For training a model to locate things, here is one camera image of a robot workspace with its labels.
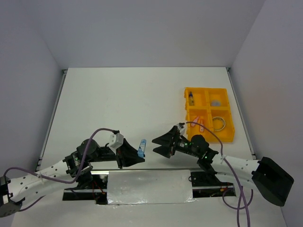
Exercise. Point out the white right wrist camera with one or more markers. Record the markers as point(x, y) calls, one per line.
point(181, 128)

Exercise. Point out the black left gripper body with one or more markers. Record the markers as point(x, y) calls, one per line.
point(106, 154)

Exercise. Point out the beige tape roll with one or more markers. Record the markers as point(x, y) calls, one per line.
point(218, 123)

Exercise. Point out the yellow four-compartment tray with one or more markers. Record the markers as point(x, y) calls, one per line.
point(203, 97)

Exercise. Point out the blue highlighter marker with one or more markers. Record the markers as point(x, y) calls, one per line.
point(142, 147)

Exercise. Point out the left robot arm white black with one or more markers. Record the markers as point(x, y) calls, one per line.
point(73, 172)

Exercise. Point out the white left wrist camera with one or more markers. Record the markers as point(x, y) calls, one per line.
point(115, 141)

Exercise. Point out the pink highlighter marker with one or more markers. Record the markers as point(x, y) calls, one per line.
point(195, 121)

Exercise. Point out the silver foil sheet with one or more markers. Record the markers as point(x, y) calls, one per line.
point(149, 187)

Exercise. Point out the small blue-capped glue bottle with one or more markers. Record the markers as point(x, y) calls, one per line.
point(191, 99)

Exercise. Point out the black base rail with wiring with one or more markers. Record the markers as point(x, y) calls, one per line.
point(97, 193)

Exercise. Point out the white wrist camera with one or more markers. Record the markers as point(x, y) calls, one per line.
point(181, 128)
point(115, 141)

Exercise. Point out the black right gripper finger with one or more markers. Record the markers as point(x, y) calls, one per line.
point(164, 151)
point(168, 138)

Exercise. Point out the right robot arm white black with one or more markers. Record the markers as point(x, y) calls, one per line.
point(264, 176)

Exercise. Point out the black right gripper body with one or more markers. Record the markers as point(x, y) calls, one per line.
point(183, 145)

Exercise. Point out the clear round pin container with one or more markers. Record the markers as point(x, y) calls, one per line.
point(216, 103)

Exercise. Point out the orange highlighter marker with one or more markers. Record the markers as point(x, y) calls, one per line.
point(201, 122)

